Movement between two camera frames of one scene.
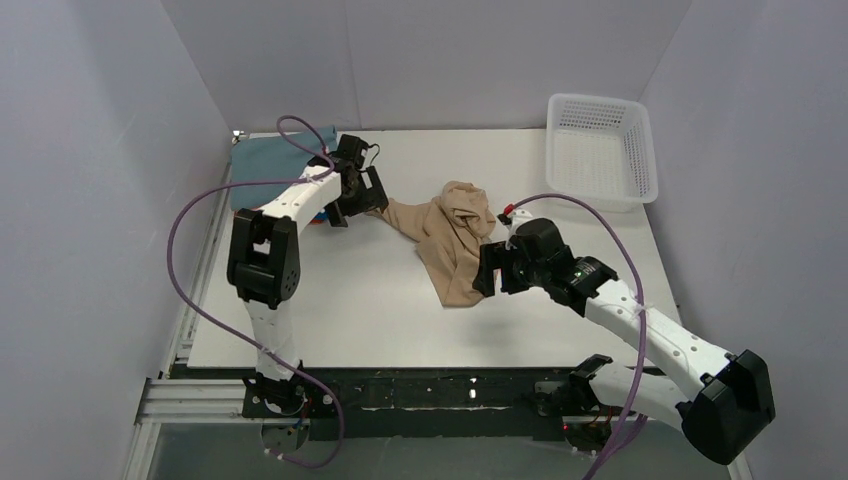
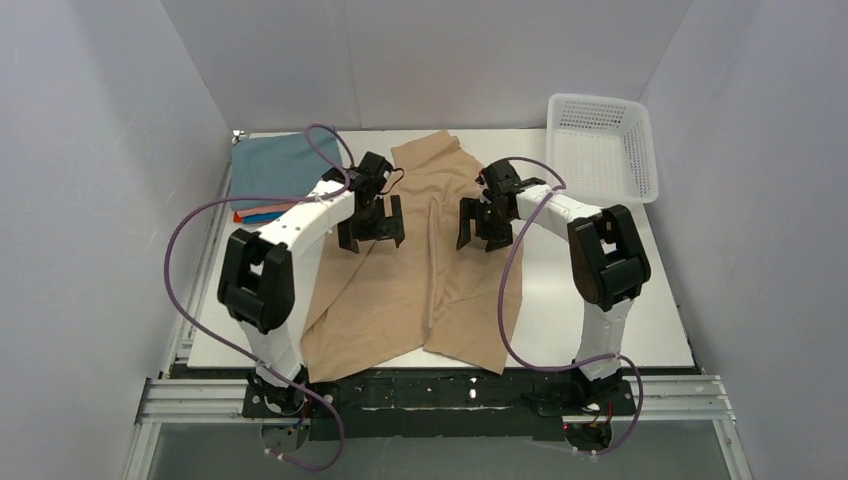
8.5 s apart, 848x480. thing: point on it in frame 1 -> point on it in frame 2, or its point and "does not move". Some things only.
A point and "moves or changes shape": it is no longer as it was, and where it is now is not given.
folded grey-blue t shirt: x=270 y=158 does not move
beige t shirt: x=449 y=233 moves or changes shape
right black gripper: x=490 y=268 -> x=486 y=223
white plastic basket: x=602 y=151 does not move
